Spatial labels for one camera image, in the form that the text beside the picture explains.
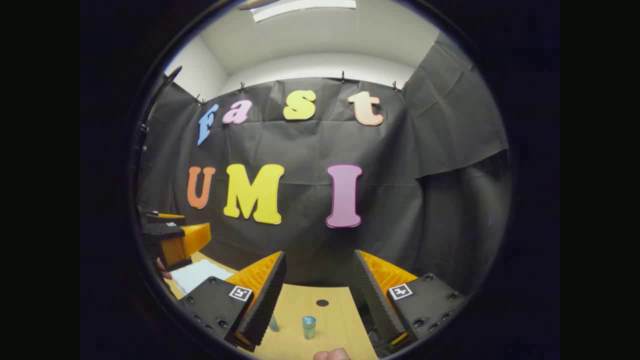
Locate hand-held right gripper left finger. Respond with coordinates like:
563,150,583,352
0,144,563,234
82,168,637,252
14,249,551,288
177,250,287,353

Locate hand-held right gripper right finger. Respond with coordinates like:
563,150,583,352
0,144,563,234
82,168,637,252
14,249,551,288
352,249,469,357

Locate light blue small suitcase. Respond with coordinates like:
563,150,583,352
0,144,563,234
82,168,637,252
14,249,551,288
170,259,235,296

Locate black backdrop cloth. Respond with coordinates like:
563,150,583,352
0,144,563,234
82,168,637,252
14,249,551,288
135,32,513,296

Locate ceiling light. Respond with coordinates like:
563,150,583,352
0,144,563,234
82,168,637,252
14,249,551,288
250,0,357,23

